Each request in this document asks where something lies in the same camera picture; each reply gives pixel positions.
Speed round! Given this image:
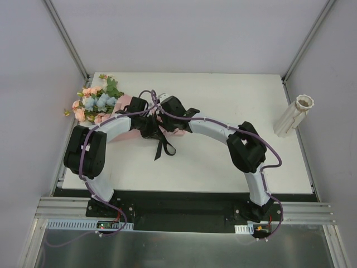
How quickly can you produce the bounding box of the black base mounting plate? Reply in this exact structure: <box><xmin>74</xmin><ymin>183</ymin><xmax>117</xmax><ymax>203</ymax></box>
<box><xmin>85</xmin><ymin>190</ymin><xmax>282</xmax><ymax>233</ymax></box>

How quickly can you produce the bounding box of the pink artificial flower bunch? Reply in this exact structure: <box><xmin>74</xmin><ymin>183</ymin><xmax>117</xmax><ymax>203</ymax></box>
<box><xmin>64</xmin><ymin>74</ymin><xmax>124</xmax><ymax>125</ymax></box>

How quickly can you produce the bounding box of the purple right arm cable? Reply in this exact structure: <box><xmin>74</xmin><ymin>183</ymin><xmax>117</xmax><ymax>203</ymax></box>
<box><xmin>150</xmin><ymin>89</ymin><xmax>285</xmax><ymax>243</ymax></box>

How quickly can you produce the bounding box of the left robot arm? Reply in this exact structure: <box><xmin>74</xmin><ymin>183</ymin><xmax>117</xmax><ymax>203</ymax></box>
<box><xmin>64</xmin><ymin>97</ymin><xmax>151</xmax><ymax>217</ymax></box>

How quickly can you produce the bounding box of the aluminium front frame rail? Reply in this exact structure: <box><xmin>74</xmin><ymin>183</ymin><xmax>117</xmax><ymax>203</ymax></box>
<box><xmin>35</xmin><ymin>197</ymin><xmax>337</xmax><ymax>225</ymax></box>

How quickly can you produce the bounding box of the white ribbed ceramic vase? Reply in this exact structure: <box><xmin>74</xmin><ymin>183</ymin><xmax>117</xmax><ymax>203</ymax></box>
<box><xmin>273</xmin><ymin>94</ymin><xmax>315</xmax><ymax>137</ymax></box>

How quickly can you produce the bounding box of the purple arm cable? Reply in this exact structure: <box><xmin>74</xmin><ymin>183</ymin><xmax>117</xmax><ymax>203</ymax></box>
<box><xmin>150</xmin><ymin>89</ymin><xmax>285</xmax><ymax>243</ymax></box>
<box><xmin>44</xmin><ymin>89</ymin><xmax>157</xmax><ymax>248</ymax></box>

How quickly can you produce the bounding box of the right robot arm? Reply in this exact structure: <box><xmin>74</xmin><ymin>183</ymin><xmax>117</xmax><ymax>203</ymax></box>
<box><xmin>158</xmin><ymin>93</ymin><xmax>274</xmax><ymax>223</ymax></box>

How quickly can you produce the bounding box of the black printed ribbon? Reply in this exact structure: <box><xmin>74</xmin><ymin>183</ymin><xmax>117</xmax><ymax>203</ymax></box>
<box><xmin>140</xmin><ymin>115</ymin><xmax>176</xmax><ymax>161</ymax></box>

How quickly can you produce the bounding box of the left aluminium corner post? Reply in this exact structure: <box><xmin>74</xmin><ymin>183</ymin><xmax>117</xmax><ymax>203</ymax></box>
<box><xmin>41</xmin><ymin>0</ymin><xmax>90</xmax><ymax>81</ymax></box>

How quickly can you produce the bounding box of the white slotted cable duct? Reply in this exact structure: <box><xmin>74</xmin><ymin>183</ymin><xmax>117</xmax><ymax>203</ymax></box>
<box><xmin>47</xmin><ymin>219</ymin><xmax>134</xmax><ymax>232</ymax></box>

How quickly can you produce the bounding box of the blue artificial flower stem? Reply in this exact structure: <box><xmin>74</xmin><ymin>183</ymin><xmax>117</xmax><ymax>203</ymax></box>
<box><xmin>82</xmin><ymin>93</ymin><xmax>117</xmax><ymax>112</ymax></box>

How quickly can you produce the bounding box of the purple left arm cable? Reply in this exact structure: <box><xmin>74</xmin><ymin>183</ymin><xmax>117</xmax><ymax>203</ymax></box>
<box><xmin>44</xmin><ymin>89</ymin><xmax>157</xmax><ymax>248</ymax></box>

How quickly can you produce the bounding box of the pink wrapping paper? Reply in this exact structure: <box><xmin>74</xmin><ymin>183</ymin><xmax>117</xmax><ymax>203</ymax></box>
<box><xmin>111</xmin><ymin>94</ymin><xmax>186</xmax><ymax>142</ymax></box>

